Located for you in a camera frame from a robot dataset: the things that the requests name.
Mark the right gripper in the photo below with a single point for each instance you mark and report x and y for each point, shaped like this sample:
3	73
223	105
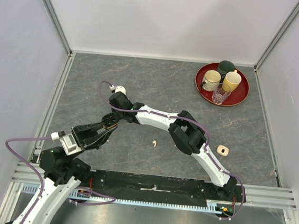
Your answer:
120	117

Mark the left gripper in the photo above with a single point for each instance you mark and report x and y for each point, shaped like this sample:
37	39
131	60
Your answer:
88	136

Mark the black earbud charging case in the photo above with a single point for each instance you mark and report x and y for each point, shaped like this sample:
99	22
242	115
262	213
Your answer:
110	120

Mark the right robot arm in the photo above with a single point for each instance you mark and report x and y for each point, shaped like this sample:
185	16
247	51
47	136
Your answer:
186	133

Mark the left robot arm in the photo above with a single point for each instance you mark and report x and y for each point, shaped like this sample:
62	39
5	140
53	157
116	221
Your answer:
63	171

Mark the white earbud charging case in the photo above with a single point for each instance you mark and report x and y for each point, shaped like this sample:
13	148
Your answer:
222	150

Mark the clear drinking glass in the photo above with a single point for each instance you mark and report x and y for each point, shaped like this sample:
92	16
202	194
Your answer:
221	93

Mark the dark green mug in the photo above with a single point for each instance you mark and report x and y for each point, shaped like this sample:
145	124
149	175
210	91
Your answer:
224	67

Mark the yellow mug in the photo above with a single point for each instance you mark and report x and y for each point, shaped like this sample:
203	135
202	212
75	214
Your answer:
231	81

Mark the red round tray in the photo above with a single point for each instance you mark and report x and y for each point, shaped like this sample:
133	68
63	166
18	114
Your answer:
235	98

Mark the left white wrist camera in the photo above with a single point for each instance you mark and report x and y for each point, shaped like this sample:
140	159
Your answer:
69	144

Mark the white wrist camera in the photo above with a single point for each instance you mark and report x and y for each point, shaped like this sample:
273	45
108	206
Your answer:
115	89
69	144

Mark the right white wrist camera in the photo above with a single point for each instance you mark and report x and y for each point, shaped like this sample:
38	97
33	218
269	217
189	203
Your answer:
115	89

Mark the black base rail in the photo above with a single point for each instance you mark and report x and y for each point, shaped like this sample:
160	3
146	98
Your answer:
102	179

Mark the white mug black handle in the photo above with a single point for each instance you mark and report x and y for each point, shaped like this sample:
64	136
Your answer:
210	80

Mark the white cable duct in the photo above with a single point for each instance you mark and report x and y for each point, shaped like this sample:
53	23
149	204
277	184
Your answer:
208	208

